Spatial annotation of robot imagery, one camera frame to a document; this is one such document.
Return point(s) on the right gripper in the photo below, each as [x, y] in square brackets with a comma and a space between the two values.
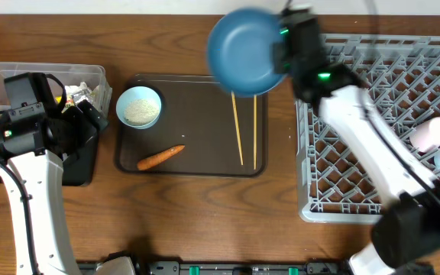
[279, 50]

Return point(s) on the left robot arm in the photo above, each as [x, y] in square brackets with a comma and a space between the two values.
[38, 135]

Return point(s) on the dark blue bowl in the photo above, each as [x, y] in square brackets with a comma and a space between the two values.
[240, 52]

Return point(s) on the yellow snack wrapper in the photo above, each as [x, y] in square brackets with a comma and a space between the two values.
[58, 100]

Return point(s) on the wooden chopstick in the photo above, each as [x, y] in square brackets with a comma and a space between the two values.
[255, 132]
[237, 129]

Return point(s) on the pink cup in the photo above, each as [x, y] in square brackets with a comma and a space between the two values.
[426, 136]

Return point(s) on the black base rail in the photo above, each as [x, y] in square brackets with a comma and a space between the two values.
[177, 268]

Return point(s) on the grey dishwasher rack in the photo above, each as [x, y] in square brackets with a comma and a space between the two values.
[403, 76]

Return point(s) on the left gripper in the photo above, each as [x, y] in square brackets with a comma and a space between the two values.
[88, 130]

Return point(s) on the white napkin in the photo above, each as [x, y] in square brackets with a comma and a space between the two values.
[77, 94]

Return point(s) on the orange carrot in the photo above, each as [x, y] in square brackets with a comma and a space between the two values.
[159, 158]

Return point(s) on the brown serving tray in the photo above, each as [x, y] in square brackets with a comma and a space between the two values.
[198, 114]

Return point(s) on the black plastic bin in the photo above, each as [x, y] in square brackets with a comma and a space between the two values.
[78, 169]

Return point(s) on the clear plastic bin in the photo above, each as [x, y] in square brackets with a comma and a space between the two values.
[69, 75]

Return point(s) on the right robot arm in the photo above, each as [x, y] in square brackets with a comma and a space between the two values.
[410, 192]

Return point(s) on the light blue rice bowl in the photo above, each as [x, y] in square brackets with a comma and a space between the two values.
[139, 107]

